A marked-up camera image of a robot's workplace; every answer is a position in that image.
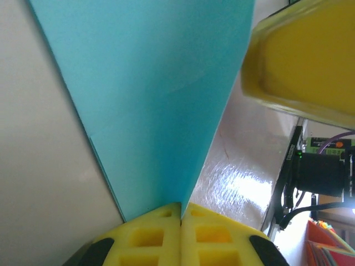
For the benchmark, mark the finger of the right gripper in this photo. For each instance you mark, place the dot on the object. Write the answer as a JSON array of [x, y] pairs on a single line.
[[305, 61]]

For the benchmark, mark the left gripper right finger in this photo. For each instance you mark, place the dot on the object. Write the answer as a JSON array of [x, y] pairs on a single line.
[[216, 241]]

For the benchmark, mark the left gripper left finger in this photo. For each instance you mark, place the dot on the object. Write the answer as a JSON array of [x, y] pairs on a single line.
[[147, 241]]

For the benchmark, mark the light blue paper sheet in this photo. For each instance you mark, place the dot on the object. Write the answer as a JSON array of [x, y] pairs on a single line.
[[152, 97]]

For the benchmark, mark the stack of coloured paper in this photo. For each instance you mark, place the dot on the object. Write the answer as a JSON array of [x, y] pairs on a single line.
[[327, 249]]

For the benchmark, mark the aluminium mounting rail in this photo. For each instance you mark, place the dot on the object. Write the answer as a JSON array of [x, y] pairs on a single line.
[[270, 230]]

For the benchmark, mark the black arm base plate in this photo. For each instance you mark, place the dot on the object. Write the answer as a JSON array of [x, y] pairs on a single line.
[[289, 155]]

